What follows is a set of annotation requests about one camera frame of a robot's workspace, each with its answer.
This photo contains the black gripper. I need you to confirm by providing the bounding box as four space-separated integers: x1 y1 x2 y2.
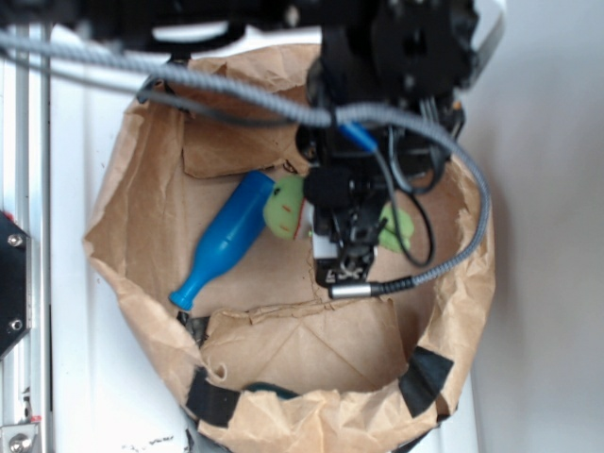
295 126 448 289

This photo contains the green plush frog toy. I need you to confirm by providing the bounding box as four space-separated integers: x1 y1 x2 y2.
263 175 415 253

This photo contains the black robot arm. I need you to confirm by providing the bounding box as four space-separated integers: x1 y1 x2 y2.
1 1 499 298

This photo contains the blue plastic bottle toy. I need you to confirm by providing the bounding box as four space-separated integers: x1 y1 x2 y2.
169 171 275 311

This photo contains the brown paper bag basket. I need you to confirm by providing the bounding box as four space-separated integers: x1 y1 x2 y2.
83 42 496 453

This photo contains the white plastic bin lid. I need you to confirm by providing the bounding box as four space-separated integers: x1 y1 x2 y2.
48 18 481 453

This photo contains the thin black cable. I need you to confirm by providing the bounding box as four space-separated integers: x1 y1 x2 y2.
372 126 449 266

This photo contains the grey braided cable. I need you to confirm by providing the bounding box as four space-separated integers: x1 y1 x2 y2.
0 32 492 300

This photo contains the aluminium frame rail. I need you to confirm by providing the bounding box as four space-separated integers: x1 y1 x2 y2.
1 41 53 452

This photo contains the black mounting bracket plate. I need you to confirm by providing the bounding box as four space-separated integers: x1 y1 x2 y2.
0 211 32 360

